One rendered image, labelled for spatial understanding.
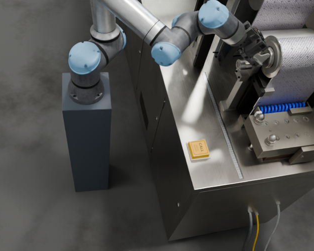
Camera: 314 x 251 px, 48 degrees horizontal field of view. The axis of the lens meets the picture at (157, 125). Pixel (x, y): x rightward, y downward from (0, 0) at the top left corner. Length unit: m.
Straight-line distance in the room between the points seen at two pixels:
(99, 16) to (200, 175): 0.70
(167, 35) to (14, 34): 2.18
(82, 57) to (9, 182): 1.23
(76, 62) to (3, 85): 1.48
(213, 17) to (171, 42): 0.13
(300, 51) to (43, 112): 1.80
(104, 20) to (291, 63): 0.68
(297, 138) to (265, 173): 0.18
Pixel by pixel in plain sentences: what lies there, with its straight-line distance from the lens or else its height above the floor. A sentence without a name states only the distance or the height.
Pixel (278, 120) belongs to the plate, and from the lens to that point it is 1.46.
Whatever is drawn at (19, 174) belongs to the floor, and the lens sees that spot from 2.37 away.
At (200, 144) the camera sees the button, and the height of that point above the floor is 0.92.
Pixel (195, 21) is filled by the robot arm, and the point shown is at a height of 1.42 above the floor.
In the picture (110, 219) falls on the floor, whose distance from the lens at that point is 2.21.
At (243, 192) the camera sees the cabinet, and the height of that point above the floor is 0.76.
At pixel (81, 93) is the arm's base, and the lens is 1.44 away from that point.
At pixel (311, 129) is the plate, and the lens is 1.51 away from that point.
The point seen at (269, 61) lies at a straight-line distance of 1.29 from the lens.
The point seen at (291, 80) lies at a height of 1.18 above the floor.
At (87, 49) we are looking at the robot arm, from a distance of 1.36.
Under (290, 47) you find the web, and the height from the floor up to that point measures 1.31.
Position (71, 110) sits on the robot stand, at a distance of 1.47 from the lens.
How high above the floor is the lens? 2.11
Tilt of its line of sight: 57 degrees down
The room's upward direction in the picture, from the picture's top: 14 degrees clockwise
